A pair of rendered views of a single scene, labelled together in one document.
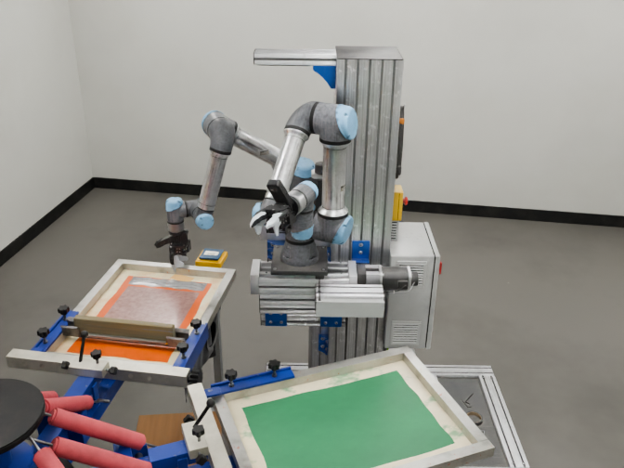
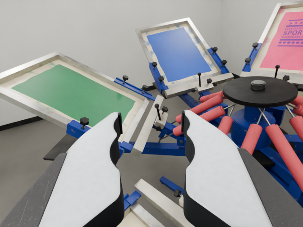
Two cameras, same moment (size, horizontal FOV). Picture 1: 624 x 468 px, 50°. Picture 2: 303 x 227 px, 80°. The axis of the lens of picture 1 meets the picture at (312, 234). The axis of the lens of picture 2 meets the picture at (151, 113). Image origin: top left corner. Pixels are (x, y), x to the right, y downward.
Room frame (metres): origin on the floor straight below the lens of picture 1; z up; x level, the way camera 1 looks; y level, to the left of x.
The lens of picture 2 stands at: (1.91, 0.12, 1.74)
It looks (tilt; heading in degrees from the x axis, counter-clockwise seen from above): 31 degrees down; 161
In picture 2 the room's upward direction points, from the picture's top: 11 degrees counter-clockwise
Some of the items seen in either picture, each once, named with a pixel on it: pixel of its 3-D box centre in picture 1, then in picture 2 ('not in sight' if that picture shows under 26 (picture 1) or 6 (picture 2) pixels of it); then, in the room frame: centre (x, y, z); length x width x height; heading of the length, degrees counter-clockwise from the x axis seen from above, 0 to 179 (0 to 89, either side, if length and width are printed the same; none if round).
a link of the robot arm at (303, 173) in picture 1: (301, 174); not in sight; (2.87, 0.05, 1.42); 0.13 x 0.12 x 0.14; 23
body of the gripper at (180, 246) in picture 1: (178, 241); not in sight; (2.77, 0.62, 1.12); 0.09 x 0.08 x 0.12; 82
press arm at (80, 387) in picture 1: (84, 387); not in sight; (1.84, 0.79, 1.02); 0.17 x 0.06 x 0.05; 171
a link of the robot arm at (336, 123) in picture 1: (333, 175); not in sight; (2.32, -0.08, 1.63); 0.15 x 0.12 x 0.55; 66
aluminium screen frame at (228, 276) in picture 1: (146, 311); not in sight; (2.40, 0.70, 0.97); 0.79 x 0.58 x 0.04; 171
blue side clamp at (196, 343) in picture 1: (190, 350); not in sight; (2.12, 0.46, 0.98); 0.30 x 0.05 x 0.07; 171
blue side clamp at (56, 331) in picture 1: (57, 336); not in sight; (2.20, 1.01, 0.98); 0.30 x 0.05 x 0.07; 171
